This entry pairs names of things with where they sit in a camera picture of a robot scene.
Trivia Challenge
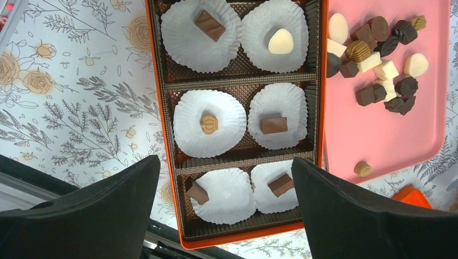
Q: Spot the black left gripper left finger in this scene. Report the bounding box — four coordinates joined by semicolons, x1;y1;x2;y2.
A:
0;155;161;259

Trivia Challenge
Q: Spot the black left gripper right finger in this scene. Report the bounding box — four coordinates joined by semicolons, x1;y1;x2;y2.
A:
292;158;457;258

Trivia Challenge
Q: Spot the orange box lid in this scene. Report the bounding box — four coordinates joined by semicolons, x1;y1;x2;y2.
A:
392;185;433;209

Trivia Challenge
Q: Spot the pink tray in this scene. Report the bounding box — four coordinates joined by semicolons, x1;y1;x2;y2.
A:
324;0;451;185

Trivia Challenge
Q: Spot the dark brown chocolate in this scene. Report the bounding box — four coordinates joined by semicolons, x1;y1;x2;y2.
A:
260;117;288;135

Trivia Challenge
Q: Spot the caramel round chocolate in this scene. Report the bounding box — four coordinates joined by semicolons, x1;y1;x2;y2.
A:
354;161;372;177
200;114;219;135

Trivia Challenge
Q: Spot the orange chocolate box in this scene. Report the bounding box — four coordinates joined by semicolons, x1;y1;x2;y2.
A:
146;1;329;249

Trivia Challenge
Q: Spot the white heart chocolate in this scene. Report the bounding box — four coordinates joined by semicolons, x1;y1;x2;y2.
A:
267;28;294;54

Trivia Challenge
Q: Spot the brown square chocolate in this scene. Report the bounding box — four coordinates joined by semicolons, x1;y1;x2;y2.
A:
194;10;226;42

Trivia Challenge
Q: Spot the caramel ridged chocolate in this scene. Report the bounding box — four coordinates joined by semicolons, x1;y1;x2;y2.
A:
345;40;371;63

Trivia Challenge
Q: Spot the white oval chocolate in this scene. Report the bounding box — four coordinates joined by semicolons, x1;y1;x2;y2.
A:
328;13;349;44

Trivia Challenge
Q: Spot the white paper cup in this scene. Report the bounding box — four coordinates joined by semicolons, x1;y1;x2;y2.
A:
161;1;241;73
173;90;247;158
190;168;256;224
248;83;308;150
241;0;309;73
251;160;298;214

